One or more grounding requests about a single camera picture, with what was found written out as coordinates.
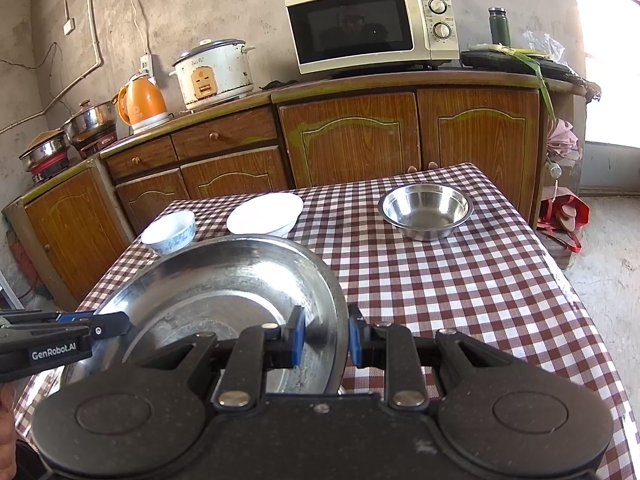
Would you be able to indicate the brown white checkered tablecloth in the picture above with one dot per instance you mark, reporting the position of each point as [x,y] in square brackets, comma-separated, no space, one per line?
[450,285]

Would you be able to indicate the pink cloth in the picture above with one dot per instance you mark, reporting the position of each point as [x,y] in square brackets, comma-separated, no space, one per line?
[565,140]

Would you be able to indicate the single-door wooden cabinet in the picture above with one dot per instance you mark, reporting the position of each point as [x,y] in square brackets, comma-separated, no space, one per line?
[75,230]

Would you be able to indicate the two-door wooden cabinet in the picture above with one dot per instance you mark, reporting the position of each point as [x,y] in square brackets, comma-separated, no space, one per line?
[400,135]

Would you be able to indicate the narrow wooden drawer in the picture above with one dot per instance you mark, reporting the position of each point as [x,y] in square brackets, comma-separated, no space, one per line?
[142,160]

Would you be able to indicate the steel pot with glass lid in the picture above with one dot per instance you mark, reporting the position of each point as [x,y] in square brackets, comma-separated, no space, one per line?
[92,120]

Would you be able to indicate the white wall conduit pipe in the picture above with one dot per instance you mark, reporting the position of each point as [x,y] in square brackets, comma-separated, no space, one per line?
[95,20]

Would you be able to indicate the red black induction cooker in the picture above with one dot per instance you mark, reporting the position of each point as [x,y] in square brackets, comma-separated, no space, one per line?
[100,145]

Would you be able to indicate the steel bowl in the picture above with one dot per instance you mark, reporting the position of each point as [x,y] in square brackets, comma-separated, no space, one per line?
[425,215]

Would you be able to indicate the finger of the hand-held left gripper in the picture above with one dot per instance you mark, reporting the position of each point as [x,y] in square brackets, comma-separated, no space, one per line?
[110,324]
[30,321]

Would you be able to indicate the green onions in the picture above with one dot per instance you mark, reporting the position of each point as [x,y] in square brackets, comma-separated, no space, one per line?
[540,80]

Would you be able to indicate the red bag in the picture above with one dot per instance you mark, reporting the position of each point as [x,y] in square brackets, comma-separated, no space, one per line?
[565,220]

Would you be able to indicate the orange electric kettle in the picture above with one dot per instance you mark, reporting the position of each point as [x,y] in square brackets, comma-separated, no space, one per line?
[145,102]

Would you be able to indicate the red gas cylinder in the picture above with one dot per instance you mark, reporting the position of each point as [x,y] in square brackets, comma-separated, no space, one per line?
[25,262]

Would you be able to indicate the white wall socket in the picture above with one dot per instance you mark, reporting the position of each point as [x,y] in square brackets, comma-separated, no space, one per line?
[145,64]

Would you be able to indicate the glazed door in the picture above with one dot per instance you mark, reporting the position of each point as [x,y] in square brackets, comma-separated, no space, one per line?
[610,85]

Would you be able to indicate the cream microwave oven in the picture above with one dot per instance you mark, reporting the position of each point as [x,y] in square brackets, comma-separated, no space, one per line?
[370,27]

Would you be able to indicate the white wall switch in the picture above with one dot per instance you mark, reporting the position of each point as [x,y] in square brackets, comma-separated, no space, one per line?
[69,26]

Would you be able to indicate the wide wooden drawer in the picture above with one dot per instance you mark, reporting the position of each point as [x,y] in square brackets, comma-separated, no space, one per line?
[225,135]

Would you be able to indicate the plain white bowl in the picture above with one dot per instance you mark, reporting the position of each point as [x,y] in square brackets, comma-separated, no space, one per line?
[265,215]

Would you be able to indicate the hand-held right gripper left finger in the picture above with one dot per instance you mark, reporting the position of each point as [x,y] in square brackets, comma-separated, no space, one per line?
[296,337]

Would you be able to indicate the white rice cooker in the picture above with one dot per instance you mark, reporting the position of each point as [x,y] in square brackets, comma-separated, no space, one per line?
[210,75]

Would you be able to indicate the person's left hand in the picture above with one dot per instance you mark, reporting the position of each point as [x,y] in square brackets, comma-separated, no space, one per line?
[4,420]

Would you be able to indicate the green thermos bottle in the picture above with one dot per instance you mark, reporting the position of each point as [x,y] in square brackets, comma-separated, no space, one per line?
[500,27]

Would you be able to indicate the blue patterned white bowl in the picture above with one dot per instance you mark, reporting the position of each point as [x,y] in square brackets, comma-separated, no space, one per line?
[169,232]

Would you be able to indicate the wooden cabinet door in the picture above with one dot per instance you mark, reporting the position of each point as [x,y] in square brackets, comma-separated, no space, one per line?
[480,135]
[150,200]
[75,230]
[235,172]
[350,140]

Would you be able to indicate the red electric stove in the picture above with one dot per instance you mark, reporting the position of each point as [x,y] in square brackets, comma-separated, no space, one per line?
[55,167]

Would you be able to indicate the dark cloth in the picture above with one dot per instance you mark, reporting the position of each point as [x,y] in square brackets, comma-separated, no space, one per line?
[280,84]

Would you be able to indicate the clear plastic bag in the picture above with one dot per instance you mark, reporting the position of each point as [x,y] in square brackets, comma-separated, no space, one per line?
[545,45]

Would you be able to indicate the dark round tray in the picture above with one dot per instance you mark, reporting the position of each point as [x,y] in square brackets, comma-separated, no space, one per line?
[500,62]

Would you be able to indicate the steel pot with brown lid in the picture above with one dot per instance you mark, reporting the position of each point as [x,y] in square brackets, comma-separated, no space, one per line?
[42,150]

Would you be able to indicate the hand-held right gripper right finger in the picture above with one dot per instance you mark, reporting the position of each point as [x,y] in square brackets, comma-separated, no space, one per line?
[356,342]

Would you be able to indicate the small steel plate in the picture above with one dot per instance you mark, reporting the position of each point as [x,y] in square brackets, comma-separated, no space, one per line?
[225,280]

